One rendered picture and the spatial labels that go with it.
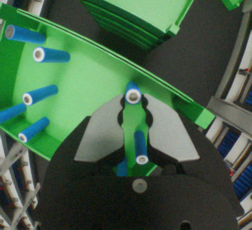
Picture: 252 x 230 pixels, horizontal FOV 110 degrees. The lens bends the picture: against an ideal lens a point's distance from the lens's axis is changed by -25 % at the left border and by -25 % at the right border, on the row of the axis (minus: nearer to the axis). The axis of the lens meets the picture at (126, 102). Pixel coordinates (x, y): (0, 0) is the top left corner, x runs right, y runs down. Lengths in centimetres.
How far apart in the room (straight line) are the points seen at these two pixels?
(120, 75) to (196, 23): 68
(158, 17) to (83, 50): 25
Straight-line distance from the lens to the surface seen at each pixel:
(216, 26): 89
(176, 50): 72
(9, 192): 127
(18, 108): 27
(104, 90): 19
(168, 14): 39
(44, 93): 19
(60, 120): 24
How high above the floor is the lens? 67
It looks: 73 degrees down
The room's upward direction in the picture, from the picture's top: 176 degrees counter-clockwise
